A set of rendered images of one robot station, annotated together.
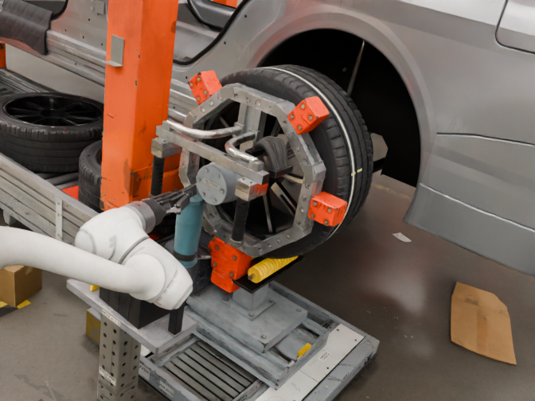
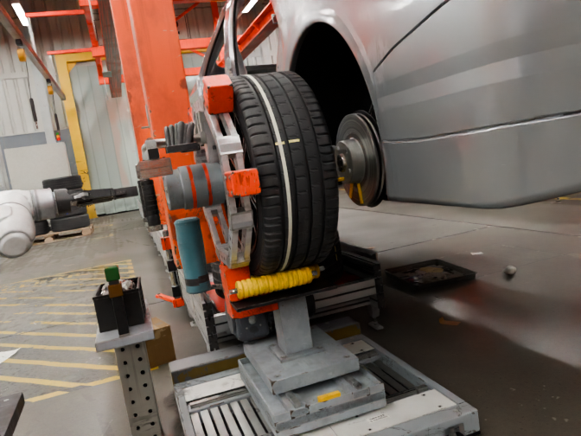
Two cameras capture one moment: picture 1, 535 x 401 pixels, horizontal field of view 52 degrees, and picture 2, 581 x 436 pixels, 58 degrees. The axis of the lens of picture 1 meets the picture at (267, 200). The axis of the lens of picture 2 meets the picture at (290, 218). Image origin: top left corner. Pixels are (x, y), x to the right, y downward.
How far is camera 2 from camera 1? 1.47 m
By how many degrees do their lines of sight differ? 44
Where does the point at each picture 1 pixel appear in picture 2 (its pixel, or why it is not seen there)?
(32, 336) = not seen: hidden behind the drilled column
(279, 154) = (178, 132)
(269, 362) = (282, 407)
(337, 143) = (248, 112)
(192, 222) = (183, 241)
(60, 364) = not seen: hidden behind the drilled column
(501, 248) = (459, 180)
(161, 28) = (168, 86)
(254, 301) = (287, 341)
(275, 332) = (295, 372)
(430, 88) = (355, 27)
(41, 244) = not seen: outside the picture
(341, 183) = (257, 152)
